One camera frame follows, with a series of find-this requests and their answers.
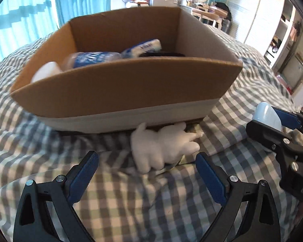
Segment pale blue oval object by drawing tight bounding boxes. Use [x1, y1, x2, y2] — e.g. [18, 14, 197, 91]
[252, 102, 282, 131]

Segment white plush toy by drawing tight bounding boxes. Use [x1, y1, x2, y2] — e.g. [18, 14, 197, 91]
[130, 122, 204, 174]

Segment white plastic bottle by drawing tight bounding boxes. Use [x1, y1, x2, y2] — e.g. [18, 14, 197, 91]
[31, 62, 62, 83]

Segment blue Vinda tissue pack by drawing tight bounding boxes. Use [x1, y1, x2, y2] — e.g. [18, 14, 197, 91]
[121, 39, 162, 58]

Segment grey checked bed quilt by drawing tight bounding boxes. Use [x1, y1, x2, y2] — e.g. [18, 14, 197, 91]
[0, 30, 299, 241]

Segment white louvered wardrobe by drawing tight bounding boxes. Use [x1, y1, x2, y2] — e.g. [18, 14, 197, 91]
[227, 0, 285, 55]

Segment wooden chair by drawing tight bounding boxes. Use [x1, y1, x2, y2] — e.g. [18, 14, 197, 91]
[191, 8, 222, 29]

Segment round tape roll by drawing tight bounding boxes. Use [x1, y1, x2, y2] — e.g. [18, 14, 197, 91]
[139, 52, 185, 57]

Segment brown cardboard box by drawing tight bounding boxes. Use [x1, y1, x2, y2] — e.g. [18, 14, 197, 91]
[10, 7, 242, 133]

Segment water bottle blue label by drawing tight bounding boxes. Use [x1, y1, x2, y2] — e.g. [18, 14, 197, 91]
[61, 51, 122, 71]

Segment small silver refrigerator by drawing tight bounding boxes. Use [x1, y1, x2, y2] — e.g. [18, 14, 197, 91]
[150, 0, 178, 7]

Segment teal window curtain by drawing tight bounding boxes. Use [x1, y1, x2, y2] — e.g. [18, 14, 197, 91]
[0, 0, 110, 61]

